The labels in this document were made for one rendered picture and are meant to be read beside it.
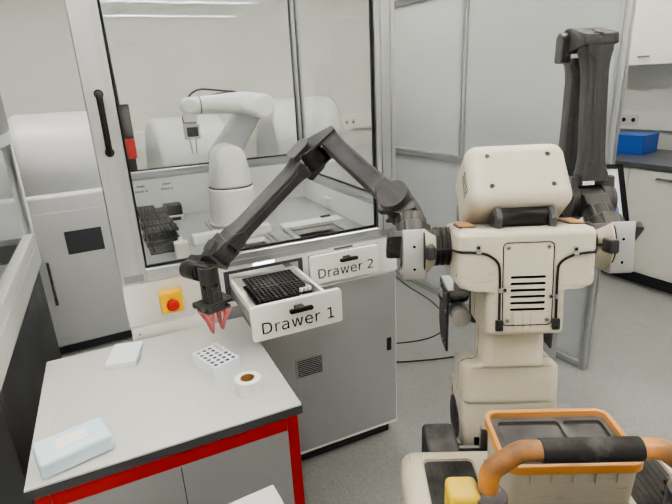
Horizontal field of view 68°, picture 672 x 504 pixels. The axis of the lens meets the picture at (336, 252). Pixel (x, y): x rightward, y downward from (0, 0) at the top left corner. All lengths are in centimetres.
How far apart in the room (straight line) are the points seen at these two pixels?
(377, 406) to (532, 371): 117
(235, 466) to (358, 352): 89
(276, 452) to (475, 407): 52
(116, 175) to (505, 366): 121
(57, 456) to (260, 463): 47
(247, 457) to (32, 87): 392
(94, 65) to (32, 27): 322
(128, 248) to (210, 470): 73
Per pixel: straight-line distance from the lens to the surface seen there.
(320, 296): 152
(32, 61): 482
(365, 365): 215
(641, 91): 494
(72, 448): 130
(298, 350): 198
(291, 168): 145
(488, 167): 109
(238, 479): 141
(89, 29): 164
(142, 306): 176
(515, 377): 124
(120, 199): 166
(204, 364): 150
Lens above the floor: 153
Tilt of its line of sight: 19 degrees down
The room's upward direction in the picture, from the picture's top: 3 degrees counter-clockwise
